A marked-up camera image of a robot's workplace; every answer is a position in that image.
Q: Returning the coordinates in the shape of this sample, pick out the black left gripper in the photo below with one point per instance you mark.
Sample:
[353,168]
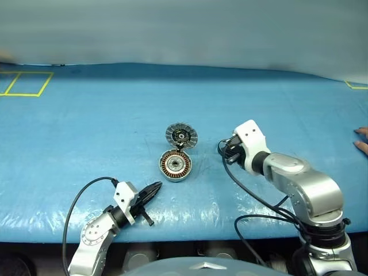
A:
[141,207]

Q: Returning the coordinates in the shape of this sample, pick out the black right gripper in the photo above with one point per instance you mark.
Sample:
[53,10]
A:
[235,149]

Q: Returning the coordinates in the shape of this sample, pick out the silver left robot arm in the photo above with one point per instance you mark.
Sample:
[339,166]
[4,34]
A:
[92,235]

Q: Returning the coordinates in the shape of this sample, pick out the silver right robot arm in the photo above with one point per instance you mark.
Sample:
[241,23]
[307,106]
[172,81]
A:
[316,187]

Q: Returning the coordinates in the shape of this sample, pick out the motor stator with copper windings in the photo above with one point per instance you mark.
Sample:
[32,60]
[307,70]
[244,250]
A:
[165,166]

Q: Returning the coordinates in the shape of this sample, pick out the round motor cover with circuit board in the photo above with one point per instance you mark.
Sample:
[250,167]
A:
[181,135]

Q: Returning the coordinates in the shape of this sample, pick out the person's bare hand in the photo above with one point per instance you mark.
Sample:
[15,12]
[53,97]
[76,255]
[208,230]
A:
[365,143]

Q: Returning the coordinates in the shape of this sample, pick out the grey rounded shape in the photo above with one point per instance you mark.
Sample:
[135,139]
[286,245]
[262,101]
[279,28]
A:
[221,254]
[141,256]

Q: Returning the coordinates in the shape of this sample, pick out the grey robot torso cover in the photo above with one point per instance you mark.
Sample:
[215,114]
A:
[201,268]

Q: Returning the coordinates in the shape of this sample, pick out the blue plastic table cover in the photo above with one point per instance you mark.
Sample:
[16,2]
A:
[86,129]

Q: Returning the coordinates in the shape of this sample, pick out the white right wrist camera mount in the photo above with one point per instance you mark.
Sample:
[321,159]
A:
[253,138]

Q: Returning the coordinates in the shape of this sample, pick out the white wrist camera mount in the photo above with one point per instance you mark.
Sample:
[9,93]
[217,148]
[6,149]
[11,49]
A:
[253,138]
[125,195]

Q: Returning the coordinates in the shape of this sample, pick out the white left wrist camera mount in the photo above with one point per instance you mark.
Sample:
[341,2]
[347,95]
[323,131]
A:
[125,195]

